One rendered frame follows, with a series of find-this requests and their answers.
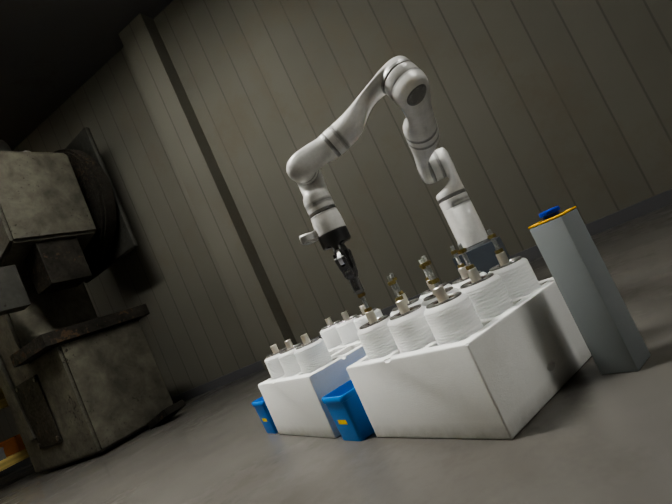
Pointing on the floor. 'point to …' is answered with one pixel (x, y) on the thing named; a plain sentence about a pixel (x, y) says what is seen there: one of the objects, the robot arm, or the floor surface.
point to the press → (69, 310)
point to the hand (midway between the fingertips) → (356, 285)
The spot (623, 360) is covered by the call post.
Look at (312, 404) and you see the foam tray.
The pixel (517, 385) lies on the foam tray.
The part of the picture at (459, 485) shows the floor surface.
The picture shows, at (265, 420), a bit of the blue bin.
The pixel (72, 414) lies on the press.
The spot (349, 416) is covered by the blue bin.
